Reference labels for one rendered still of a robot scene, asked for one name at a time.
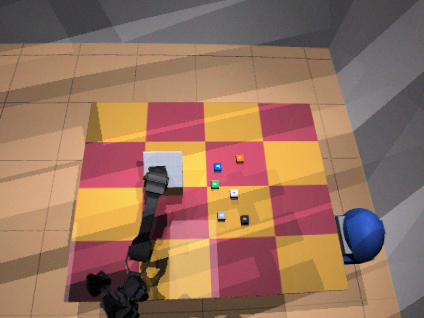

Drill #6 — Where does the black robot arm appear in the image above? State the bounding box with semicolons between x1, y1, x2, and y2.
116;166;169;312

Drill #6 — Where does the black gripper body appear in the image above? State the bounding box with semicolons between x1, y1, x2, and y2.
91;270;140;318

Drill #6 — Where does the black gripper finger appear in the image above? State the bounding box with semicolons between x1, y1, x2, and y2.
102;294;132;318
86;273;108;295

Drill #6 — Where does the green block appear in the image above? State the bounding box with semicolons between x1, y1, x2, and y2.
211;180;219;189

